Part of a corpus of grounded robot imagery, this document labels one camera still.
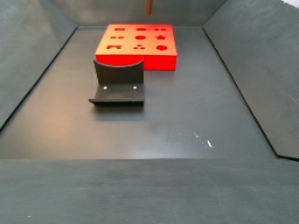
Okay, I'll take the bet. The brown oval peg rod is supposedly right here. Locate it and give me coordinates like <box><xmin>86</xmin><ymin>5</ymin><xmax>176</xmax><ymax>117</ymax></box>
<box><xmin>144</xmin><ymin>0</ymin><xmax>153</xmax><ymax>15</ymax></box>

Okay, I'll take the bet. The black curved holder stand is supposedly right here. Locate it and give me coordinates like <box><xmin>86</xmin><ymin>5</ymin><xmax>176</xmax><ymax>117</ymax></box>
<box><xmin>88</xmin><ymin>60</ymin><xmax>145</xmax><ymax>105</ymax></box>

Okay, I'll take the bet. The red shape-sorting block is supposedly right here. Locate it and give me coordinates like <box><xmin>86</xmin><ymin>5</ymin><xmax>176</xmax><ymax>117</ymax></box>
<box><xmin>94</xmin><ymin>24</ymin><xmax>177</xmax><ymax>71</ymax></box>

